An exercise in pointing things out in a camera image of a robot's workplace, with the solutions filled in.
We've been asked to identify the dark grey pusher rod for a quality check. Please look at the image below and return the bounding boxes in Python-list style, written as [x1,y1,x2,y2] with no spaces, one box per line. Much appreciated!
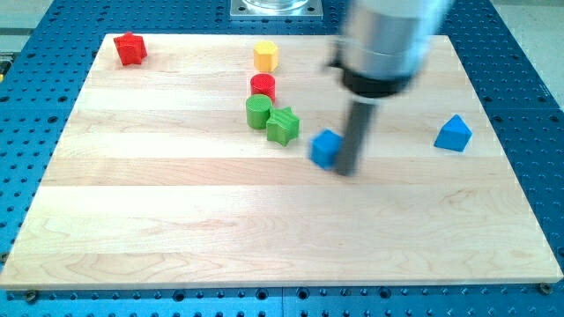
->
[335,99,377,176]

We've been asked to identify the blue cube block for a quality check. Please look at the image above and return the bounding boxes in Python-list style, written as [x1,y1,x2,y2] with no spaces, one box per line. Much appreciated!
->
[309,129,342,170]

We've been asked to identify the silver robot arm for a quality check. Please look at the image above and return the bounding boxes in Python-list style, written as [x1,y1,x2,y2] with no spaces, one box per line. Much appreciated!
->
[330,0,453,176]

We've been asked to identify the green star block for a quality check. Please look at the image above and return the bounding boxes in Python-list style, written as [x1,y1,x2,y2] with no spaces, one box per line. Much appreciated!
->
[266,107,300,146]

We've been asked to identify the blue triangular prism block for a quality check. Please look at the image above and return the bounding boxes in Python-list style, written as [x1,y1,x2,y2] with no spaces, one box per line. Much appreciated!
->
[434,114,472,152]

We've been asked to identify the red cylinder block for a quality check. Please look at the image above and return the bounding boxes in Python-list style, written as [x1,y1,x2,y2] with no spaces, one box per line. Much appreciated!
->
[249,73,276,103]

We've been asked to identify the green cylinder block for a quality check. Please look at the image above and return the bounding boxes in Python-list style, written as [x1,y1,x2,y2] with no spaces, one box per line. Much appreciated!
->
[245,94,273,129]

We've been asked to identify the yellow hexagon block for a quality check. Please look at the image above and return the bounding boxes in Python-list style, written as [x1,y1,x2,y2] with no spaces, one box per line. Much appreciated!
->
[253,41,278,72]

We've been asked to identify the light wooden board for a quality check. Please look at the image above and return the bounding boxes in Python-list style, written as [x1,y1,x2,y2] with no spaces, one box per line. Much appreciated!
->
[1,34,562,290]

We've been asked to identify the red star block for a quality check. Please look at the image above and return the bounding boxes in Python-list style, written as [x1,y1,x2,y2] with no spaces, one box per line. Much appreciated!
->
[114,32,147,66]

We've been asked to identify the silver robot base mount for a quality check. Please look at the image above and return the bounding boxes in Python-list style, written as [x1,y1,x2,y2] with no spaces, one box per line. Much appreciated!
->
[229,0,323,20]

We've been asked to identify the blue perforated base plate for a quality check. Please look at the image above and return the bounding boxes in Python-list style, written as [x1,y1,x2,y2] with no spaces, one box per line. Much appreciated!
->
[1,0,563,316]

